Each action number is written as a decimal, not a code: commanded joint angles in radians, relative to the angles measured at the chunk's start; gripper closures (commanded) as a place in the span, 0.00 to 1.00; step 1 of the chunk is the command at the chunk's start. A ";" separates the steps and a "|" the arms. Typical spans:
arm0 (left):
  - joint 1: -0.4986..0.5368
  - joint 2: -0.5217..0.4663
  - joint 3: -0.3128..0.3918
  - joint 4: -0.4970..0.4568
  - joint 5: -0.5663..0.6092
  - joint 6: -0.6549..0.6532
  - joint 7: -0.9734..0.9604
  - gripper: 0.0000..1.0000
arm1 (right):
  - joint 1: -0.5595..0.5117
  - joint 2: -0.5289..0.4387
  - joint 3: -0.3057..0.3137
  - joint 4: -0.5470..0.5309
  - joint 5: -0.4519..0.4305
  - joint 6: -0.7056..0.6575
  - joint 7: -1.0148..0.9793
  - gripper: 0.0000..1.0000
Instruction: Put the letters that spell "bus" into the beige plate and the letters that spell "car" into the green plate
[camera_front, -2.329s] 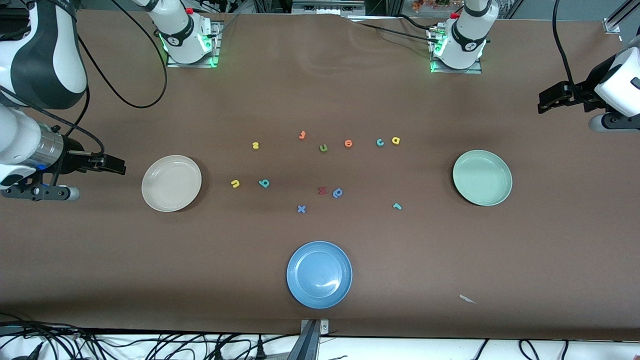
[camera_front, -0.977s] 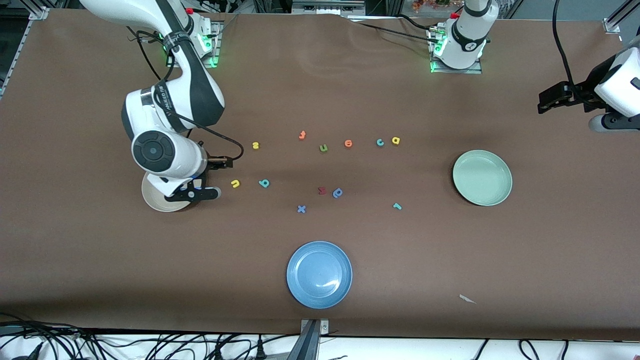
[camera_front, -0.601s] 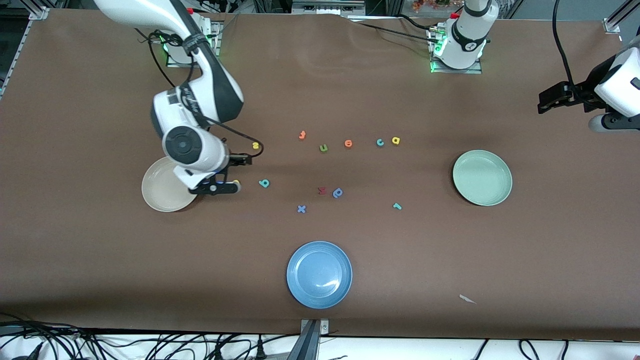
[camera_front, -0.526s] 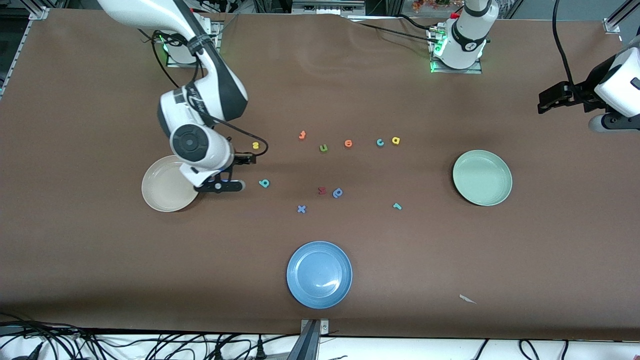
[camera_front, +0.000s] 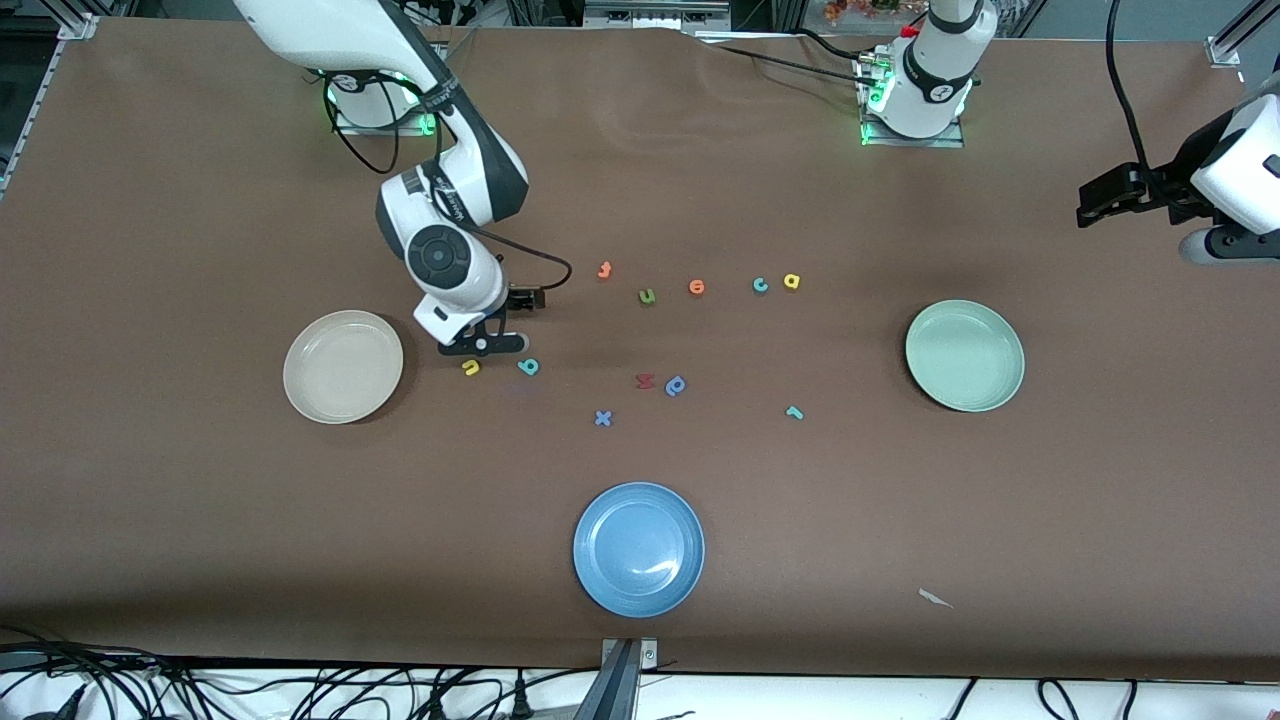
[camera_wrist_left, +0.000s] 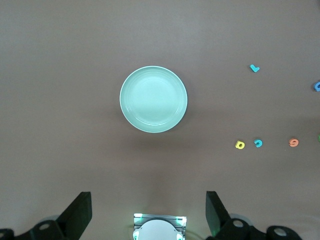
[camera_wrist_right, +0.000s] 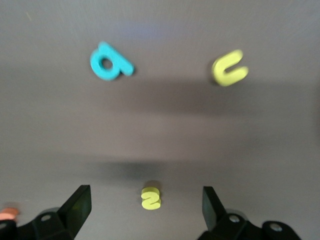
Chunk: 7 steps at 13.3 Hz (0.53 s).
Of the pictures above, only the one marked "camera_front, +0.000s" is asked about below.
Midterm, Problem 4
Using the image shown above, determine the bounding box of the beige round plate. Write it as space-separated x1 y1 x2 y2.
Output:
283 310 405 425

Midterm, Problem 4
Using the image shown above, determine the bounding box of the green round plate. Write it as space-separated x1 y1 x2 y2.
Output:
905 300 1026 413

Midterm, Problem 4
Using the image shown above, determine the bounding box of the blue round plate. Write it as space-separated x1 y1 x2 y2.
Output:
573 482 706 618

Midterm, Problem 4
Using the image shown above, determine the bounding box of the brown table mat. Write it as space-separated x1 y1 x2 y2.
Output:
0 18 1280 683

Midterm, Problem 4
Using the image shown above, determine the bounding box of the grey metal box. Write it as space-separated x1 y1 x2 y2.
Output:
585 0 731 29

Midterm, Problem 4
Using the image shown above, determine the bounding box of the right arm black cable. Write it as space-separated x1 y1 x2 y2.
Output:
320 70 573 301

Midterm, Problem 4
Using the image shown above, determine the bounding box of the aluminium frame profile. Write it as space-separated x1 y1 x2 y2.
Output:
1205 0 1280 69

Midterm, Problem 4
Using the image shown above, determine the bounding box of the black cable on mat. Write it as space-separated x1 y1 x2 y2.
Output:
712 40 867 87

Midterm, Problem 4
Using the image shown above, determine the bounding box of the aluminium camera mount pole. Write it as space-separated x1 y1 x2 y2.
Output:
575 638 661 720

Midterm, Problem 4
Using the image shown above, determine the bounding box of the aluminium side rail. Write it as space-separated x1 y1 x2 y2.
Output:
0 40 61 201

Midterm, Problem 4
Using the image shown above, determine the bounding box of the thick black cable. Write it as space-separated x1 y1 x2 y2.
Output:
0 625 161 683

